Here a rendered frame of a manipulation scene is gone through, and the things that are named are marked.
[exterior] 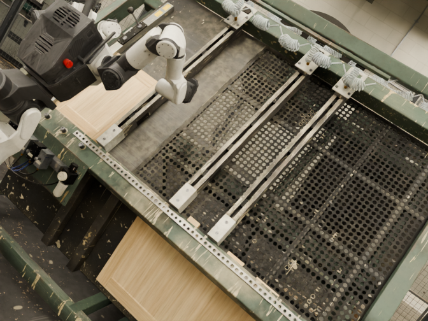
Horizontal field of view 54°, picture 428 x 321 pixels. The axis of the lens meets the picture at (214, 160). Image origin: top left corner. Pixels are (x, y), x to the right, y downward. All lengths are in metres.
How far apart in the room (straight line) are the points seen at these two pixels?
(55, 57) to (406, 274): 1.68
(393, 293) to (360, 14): 5.82
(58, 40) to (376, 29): 6.06
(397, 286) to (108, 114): 1.59
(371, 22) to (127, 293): 5.97
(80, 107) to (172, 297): 1.10
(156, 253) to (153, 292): 0.20
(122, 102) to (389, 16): 5.66
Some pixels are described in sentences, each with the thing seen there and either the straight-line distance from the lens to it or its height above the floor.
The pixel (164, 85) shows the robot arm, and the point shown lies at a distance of 1.80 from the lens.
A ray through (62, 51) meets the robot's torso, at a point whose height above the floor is 1.26.
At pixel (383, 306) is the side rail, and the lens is 1.95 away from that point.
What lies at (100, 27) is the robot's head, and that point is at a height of 1.40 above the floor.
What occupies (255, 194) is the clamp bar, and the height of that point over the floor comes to 1.16.
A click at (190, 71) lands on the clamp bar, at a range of 2.33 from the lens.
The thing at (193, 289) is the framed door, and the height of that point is 0.59.
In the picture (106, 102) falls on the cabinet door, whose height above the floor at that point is 1.07.
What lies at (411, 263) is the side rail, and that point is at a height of 1.32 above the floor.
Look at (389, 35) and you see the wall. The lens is 7.32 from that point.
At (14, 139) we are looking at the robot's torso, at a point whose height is 0.85.
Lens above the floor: 1.52
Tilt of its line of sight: 10 degrees down
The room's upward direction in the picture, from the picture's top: 34 degrees clockwise
